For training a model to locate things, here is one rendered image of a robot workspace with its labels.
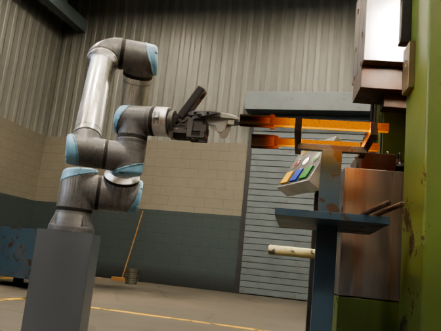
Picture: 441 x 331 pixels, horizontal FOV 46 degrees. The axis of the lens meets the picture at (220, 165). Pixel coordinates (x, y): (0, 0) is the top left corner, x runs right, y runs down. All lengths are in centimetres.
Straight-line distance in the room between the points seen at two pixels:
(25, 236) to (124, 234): 465
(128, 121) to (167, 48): 1037
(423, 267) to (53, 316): 136
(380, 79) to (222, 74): 922
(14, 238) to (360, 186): 556
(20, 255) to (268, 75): 642
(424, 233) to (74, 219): 133
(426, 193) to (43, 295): 145
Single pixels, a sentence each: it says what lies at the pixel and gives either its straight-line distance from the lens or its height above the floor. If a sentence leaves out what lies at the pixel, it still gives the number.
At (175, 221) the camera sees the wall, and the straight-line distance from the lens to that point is 1079.
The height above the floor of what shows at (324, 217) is 68.
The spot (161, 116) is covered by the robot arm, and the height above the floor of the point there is 94.
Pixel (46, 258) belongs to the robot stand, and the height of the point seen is 49.
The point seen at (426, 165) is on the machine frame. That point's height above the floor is 89.
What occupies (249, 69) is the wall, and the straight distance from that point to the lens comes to 1117.
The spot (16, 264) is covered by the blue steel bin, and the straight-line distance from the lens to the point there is 687.
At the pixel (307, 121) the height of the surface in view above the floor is 96.
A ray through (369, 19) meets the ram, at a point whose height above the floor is 154.
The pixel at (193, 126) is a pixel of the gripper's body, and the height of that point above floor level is 92.
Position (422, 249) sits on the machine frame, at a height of 63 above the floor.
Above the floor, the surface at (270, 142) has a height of 95.
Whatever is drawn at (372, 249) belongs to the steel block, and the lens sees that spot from 187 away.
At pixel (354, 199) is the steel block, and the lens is 188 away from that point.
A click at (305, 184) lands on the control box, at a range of 252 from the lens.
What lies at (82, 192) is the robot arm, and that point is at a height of 77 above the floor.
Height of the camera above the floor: 54
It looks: 11 degrees up
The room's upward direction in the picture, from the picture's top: 6 degrees clockwise
